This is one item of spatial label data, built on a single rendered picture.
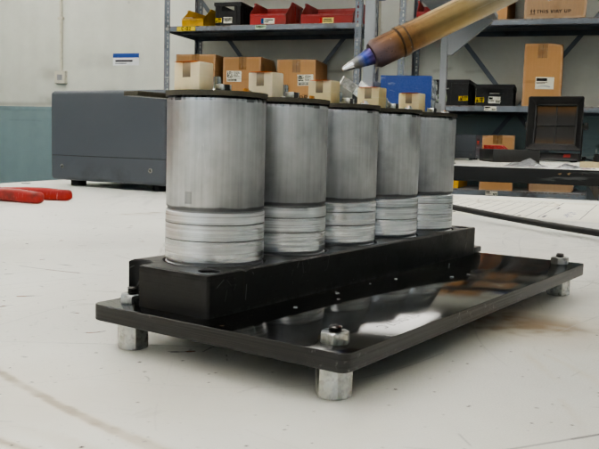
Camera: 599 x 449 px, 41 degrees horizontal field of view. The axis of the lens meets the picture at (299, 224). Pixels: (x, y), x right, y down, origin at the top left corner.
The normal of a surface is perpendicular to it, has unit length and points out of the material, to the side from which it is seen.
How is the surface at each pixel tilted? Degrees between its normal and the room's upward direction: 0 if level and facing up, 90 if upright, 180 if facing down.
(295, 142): 90
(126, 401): 0
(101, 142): 90
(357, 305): 0
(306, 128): 90
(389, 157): 90
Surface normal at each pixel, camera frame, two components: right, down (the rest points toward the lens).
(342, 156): 0.04, 0.11
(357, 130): 0.46, 0.11
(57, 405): 0.03, -0.99
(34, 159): -0.32, 0.09
